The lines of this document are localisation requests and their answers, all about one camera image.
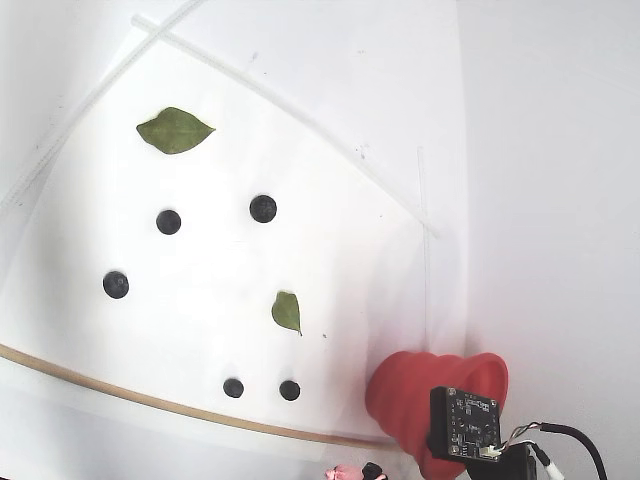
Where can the pink-covered gripper finger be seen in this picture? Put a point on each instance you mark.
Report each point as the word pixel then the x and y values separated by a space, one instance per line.
pixel 342 472

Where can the red collapsible silicone cup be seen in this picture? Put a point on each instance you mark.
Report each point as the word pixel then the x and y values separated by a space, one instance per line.
pixel 400 395

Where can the thin wooden stick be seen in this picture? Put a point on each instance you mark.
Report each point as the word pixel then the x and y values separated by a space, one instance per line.
pixel 200 415

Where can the medium green leaf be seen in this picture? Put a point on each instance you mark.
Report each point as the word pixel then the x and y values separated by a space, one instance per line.
pixel 286 311

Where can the white paper sheet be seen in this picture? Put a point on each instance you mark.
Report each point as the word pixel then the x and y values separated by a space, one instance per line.
pixel 210 300

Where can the large green leaf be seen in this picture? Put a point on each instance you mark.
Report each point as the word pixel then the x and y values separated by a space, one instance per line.
pixel 175 131

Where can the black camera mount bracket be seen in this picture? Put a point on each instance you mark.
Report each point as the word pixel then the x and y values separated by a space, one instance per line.
pixel 505 467

